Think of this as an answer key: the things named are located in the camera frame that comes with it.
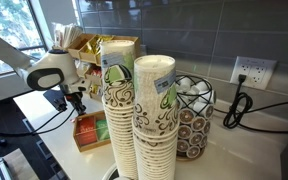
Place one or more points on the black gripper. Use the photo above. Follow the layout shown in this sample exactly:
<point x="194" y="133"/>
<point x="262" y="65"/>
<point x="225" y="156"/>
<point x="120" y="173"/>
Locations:
<point x="74" y="99"/>

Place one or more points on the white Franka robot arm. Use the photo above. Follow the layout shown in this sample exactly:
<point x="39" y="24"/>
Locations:
<point x="4" y="50"/>

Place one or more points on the red sachet pile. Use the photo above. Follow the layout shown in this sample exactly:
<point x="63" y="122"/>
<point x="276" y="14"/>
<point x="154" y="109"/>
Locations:
<point x="96" y="72"/>

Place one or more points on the red tea bag packets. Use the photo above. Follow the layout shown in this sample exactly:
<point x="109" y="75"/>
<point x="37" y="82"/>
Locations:
<point x="85" y="130"/>

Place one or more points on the green tea bag packets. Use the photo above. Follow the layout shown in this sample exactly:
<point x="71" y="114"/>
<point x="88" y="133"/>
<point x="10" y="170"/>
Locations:
<point x="102" y="130"/>

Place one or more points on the long wooden tea box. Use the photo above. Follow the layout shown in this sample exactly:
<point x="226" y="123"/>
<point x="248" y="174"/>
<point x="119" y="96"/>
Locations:
<point x="90" y="146"/>

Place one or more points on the printed paper cup stack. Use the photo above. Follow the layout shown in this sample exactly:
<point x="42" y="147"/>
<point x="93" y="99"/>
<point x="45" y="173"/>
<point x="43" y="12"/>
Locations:
<point x="155" y="126"/>
<point x="119" y="110"/>

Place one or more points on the yellow packet pile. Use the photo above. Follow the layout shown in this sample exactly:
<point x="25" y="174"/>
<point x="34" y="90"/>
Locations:
<point x="97" y="45"/>

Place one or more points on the white wrapped stick packets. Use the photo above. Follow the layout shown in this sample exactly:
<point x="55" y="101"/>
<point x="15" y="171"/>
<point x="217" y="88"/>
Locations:
<point x="65" y="35"/>

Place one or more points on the window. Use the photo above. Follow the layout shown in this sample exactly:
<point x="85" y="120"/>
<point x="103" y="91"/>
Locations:
<point x="7" y="30"/>

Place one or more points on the white creamer cups in holder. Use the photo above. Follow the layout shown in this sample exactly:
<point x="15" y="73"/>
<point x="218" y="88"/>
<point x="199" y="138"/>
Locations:
<point x="197" y="91"/>

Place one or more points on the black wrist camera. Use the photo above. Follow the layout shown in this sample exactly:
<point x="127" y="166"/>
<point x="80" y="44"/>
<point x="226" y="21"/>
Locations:
<point x="61" y="104"/>

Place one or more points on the white wall outlet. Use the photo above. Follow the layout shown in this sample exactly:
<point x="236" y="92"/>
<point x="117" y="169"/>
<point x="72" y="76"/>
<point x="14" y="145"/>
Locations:
<point x="254" y="72"/>

